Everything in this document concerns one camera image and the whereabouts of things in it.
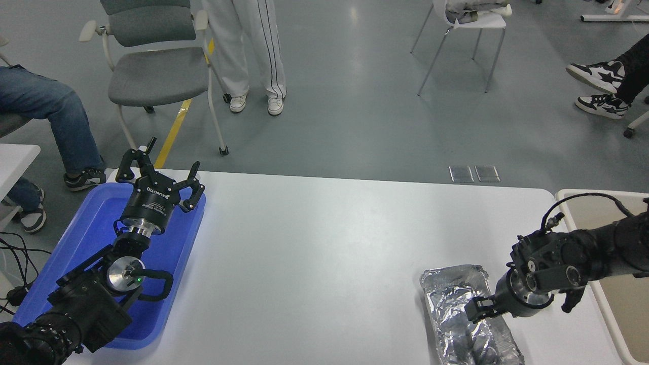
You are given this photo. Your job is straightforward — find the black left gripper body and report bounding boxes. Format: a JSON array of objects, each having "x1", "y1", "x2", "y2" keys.
[{"x1": 120, "y1": 171, "x2": 182, "y2": 233}]

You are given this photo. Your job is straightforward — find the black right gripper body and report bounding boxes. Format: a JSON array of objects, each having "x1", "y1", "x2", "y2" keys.
[{"x1": 494, "y1": 272, "x2": 555, "y2": 319}]

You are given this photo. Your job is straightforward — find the foil tray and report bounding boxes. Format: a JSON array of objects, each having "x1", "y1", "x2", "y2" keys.
[{"x1": 420, "y1": 265, "x2": 525, "y2": 365}]

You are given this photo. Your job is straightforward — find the large pale bin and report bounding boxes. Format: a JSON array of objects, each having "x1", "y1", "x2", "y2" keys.
[{"x1": 555, "y1": 189, "x2": 649, "y2": 365}]

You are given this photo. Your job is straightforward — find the blue plastic tray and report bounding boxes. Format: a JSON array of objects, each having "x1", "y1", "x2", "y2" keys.
[{"x1": 13, "y1": 182, "x2": 207, "y2": 350}]

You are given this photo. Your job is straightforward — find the grey office chair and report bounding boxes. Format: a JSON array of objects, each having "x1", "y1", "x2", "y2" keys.
[{"x1": 80, "y1": 0, "x2": 230, "y2": 156}]

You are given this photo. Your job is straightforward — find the person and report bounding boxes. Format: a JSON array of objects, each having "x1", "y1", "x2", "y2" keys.
[
  {"x1": 202, "y1": 0, "x2": 287, "y2": 116},
  {"x1": 565, "y1": 35, "x2": 649, "y2": 121},
  {"x1": 0, "y1": 63, "x2": 107, "y2": 234}
]

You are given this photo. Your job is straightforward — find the small white table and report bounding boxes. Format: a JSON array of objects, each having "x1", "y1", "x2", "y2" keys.
[{"x1": 0, "y1": 143, "x2": 41, "y2": 231}]

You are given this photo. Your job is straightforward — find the white chair leg with castor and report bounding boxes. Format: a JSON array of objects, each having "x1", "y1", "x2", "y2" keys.
[{"x1": 623, "y1": 109, "x2": 649, "y2": 139}]

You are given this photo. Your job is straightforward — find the white-framed rolling chair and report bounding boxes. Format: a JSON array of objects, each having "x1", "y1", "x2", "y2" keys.
[{"x1": 581, "y1": 0, "x2": 649, "y2": 23}]

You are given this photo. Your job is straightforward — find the white metal-legged chair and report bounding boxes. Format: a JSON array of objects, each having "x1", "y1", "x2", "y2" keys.
[{"x1": 411, "y1": 0, "x2": 513, "y2": 96}]

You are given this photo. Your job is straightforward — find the black cables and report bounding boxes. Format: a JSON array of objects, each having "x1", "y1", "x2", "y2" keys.
[{"x1": 0, "y1": 232, "x2": 51, "y2": 315}]

